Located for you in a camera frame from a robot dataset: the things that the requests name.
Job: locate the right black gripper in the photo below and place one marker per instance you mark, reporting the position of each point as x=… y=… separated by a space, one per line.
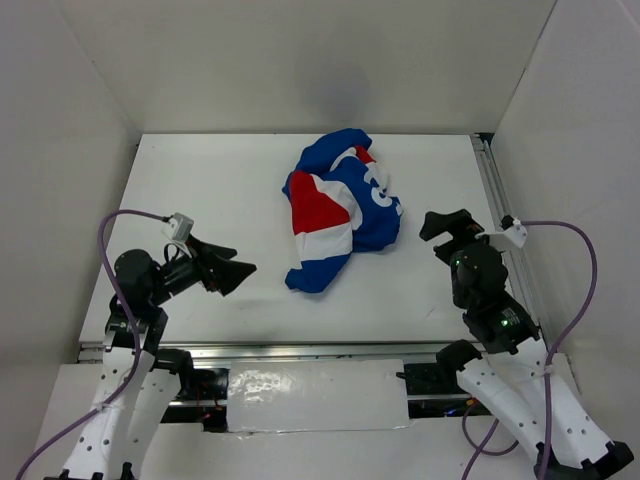
x=459 y=223

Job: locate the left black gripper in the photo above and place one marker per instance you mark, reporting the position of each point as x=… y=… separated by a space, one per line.
x=224 y=275

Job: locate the red white blue jacket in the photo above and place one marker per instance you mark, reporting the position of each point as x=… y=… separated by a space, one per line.
x=340 y=205

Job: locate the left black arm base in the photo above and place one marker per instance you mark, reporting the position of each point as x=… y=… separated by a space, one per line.
x=202 y=394

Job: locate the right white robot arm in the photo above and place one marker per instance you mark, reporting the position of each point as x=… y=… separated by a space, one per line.
x=511 y=372

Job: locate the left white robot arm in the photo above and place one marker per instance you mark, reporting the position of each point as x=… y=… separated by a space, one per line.
x=139 y=378

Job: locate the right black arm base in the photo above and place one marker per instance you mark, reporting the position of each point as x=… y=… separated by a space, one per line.
x=431 y=386

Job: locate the white taped cover panel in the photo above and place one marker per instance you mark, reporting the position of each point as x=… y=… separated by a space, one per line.
x=300 y=396

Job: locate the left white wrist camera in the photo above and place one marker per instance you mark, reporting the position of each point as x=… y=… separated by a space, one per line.
x=177 y=228

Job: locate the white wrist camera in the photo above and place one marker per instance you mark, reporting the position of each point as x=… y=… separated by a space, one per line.
x=177 y=228
x=511 y=235

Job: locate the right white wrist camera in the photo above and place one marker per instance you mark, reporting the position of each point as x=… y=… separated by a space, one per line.
x=511 y=235

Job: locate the aluminium right side rail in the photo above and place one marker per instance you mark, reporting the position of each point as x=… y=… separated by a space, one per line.
x=520 y=278

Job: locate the aluminium rail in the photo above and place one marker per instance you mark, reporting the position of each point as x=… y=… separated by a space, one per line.
x=520 y=278
x=209 y=353

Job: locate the aluminium front rail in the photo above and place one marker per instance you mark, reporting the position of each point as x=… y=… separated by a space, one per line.
x=209 y=353

